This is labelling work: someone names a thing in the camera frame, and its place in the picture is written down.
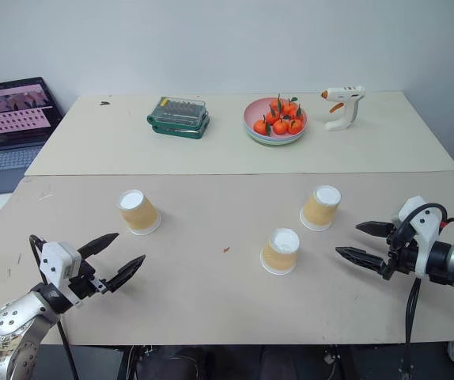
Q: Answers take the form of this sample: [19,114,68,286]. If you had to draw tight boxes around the dark rounded shape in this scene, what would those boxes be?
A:
[116,344,213,380]

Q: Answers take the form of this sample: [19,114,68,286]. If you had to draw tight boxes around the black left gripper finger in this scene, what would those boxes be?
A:
[77,232,120,260]
[105,253,147,294]

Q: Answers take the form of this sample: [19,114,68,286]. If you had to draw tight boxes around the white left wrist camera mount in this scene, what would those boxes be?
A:
[39,241,84,309]

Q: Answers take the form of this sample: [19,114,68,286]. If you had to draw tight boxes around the grey open laptop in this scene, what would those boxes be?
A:
[0,76,64,198]

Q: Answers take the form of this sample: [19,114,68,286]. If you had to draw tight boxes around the pink plate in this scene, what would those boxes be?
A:
[243,97,311,143]

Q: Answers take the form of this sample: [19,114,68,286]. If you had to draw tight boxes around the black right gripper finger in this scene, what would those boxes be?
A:
[335,247,388,275]
[355,220,398,239]

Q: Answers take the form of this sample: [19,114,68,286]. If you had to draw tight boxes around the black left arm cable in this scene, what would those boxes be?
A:
[28,234,80,380]

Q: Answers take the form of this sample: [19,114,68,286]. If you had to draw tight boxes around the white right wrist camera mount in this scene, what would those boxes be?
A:
[398,196,442,277]

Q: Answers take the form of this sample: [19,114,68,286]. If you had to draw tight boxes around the green screwdriver bit case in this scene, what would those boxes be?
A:
[149,113,211,141]
[146,96,209,132]

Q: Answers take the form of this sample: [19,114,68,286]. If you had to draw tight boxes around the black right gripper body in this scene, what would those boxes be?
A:
[380,224,421,281]

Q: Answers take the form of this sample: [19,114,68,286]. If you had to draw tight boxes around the white hot glue gun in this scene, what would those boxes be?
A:
[320,85,367,132]

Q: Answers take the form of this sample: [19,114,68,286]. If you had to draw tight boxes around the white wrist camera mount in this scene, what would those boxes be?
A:
[39,241,84,309]
[398,196,442,277]

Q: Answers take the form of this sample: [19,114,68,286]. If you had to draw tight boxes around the pale green plate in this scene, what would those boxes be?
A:
[246,129,308,148]

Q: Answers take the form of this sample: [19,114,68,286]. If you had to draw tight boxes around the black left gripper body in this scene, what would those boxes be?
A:
[66,259,110,302]

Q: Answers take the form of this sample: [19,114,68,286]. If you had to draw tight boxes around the tan paper cup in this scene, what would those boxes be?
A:
[299,184,342,232]
[117,189,162,238]
[259,227,301,276]

